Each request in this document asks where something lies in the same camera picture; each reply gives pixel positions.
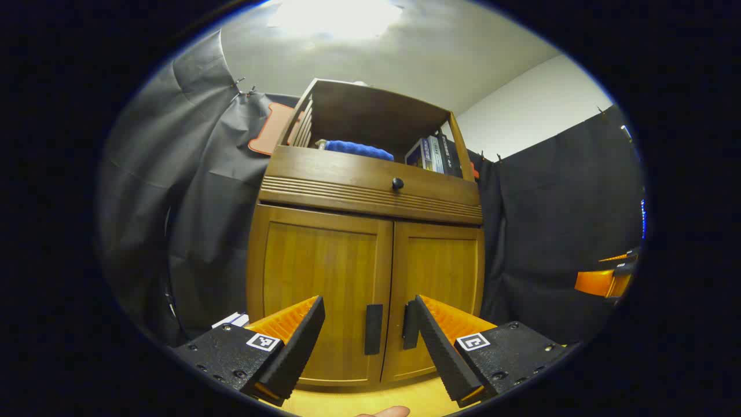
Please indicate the dark blue book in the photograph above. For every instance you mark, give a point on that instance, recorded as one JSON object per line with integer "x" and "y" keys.
{"x": 418, "y": 155}

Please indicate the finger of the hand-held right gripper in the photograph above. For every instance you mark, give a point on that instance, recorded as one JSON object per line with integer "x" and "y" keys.
{"x": 593, "y": 282}
{"x": 613, "y": 257}

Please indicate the white blue box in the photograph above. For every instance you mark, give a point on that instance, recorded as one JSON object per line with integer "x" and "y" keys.
{"x": 234, "y": 319}

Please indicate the wooden double-door shoe cabinet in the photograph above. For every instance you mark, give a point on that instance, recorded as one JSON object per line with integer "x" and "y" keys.
{"x": 370, "y": 113}

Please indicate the black drawer knob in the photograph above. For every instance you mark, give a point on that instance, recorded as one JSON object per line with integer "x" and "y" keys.
{"x": 397, "y": 183}

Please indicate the wooden cabinet door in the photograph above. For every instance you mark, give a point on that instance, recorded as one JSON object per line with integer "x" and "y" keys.
{"x": 440, "y": 260}
{"x": 324, "y": 260}

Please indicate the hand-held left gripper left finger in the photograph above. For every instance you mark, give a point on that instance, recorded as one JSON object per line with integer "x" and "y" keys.
{"x": 301, "y": 347}

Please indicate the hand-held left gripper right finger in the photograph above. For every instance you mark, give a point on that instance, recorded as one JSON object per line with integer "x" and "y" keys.
{"x": 443, "y": 353}

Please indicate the light grey book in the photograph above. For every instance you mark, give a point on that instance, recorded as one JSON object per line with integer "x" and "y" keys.
{"x": 436, "y": 155}

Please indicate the blue towel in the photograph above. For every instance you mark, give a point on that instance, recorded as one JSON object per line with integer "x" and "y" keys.
{"x": 359, "y": 150}

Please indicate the wooden cabinet drawer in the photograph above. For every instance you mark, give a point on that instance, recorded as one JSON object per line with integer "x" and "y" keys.
{"x": 336, "y": 168}

